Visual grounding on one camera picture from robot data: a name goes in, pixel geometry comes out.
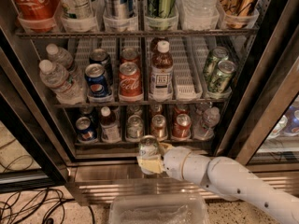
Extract green 7up can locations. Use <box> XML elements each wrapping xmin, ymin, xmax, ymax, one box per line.
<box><xmin>126</xmin><ymin>115</ymin><xmax>144</xmax><ymax>139</ymax></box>
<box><xmin>138</xmin><ymin>135</ymin><xmax>159</xmax><ymax>158</ymax></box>

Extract green bottle top shelf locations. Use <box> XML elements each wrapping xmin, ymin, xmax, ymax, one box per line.
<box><xmin>147</xmin><ymin>0</ymin><xmax>176</xmax><ymax>31</ymax></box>

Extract clear plastic bin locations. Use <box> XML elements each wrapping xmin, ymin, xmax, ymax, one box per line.
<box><xmin>108</xmin><ymin>193</ymin><xmax>210</xmax><ymax>224</ymax></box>

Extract clear water bottle bottom shelf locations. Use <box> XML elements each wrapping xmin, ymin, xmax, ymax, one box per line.
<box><xmin>195</xmin><ymin>106</ymin><xmax>220</xmax><ymax>141</ymax></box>

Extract green 7up can behind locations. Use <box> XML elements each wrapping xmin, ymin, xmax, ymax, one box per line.
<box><xmin>126</xmin><ymin>115</ymin><xmax>144</xmax><ymax>139</ymax></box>

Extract red coca-cola can middle front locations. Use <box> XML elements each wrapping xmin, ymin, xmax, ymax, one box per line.
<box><xmin>119</xmin><ymin>62</ymin><xmax>142</xmax><ymax>97</ymax></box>

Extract gold cans top shelf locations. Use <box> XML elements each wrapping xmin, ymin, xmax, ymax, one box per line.
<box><xmin>217</xmin><ymin>0</ymin><xmax>259</xmax><ymax>29</ymax></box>

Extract clear water bottle middle rear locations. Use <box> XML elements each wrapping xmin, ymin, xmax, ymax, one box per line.
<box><xmin>46</xmin><ymin>43</ymin><xmax>81</xmax><ymax>79</ymax></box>

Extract green can middle rear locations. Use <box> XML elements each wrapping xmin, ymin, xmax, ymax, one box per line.
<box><xmin>203</xmin><ymin>47</ymin><xmax>229</xmax><ymax>81</ymax></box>

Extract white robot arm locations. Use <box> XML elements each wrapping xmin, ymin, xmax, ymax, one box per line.
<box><xmin>137</xmin><ymin>143</ymin><xmax>299</xmax><ymax>224</ymax></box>

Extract red coke can middle rear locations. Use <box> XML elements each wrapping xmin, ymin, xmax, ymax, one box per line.
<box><xmin>121</xmin><ymin>48</ymin><xmax>140</xmax><ymax>66</ymax></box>

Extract brown soda can bottom front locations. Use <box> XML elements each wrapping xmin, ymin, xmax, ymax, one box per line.
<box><xmin>150</xmin><ymin>115</ymin><xmax>167</xmax><ymax>140</ymax></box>

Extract clear water bottle middle front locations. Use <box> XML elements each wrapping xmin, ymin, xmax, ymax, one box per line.
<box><xmin>39</xmin><ymin>60</ymin><xmax>85</xmax><ymax>105</ymax></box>

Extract clear bottle top shelf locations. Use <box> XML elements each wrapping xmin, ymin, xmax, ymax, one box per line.
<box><xmin>182</xmin><ymin>0</ymin><xmax>220</xmax><ymax>31</ymax></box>

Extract dark pepsi can middle rear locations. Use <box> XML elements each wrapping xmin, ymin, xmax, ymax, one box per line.
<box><xmin>89</xmin><ymin>48</ymin><xmax>113</xmax><ymax>85</ymax></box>

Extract green can middle front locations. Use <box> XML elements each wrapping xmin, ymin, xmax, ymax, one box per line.
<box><xmin>207</xmin><ymin>60</ymin><xmax>236</xmax><ymax>93</ymax></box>

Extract large coca-cola bottle top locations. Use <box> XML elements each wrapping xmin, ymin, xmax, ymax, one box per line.
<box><xmin>14</xmin><ymin>0</ymin><xmax>59</xmax><ymax>33</ymax></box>

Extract blue pepsi can bottom shelf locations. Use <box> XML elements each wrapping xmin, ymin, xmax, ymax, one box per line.
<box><xmin>76</xmin><ymin>117</ymin><xmax>97</xmax><ymax>141</ymax></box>

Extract green 7up can front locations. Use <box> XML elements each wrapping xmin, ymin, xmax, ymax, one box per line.
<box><xmin>138</xmin><ymin>135</ymin><xmax>159</xmax><ymax>158</ymax></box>

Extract brown tea bottle shelf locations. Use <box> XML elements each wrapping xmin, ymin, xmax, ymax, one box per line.
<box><xmin>100</xmin><ymin>106</ymin><xmax>121</xmax><ymax>143</ymax></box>
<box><xmin>149</xmin><ymin>40</ymin><xmax>173</xmax><ymax>101</ymax></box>

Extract brown tea bottle middle shelf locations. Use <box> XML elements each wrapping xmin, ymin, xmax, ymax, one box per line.
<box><xmin>149</xmin><ymin>40</ymin><xmax>173</xmax><ymax>101</ymax></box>

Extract red coke can bottom front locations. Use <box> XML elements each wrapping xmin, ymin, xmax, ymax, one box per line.
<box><xmin>172</xmin><ymin>114</ymin><xmax>192</xmax><ymax>139</ymax></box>

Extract silver blue can top shelf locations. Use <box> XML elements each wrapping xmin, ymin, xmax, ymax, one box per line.
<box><xmin>104</xmin><ymin>0</ymin><xmax>134</xmax><ymax>20</ymax></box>

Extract glass fridge door right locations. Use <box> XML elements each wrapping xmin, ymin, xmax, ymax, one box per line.
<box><xmin>212</xmin><ymin>0</ymin><xmax>299</xmax><ymax>172</ymax></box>

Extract brown tea bottle bottom shelf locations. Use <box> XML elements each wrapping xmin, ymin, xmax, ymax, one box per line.
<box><xmin>100</xmin><ymin>106</ymin><xmax>121</xmax><ymax>143</ymax></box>

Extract red coke can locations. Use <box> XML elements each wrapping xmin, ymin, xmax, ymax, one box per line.
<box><xmin>172</xmin><ymin>114</ymin><xmax>192</xmax><ymax>139</ymax></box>
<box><xmin>121</xmin><ymin>48</ymin><xmax>140</xmax><ymax>66</ymax></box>

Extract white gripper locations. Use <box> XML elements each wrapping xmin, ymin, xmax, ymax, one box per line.
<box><xmin>137</xmin><ymin>142</ymin><xmax>210</xmax><ymax>186</ymax></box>

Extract blue pepsi can middle front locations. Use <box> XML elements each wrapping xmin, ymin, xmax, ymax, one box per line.
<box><xmin>85</xmin><ymin>63</ymin><xmax>110</xmax><ymax>97</ymax></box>

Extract black floor cables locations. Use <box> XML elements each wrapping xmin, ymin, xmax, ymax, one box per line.
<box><xmin>0</xmin><ymin>138</ymin><xmax>96</xmax><ymax>224</ymax></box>

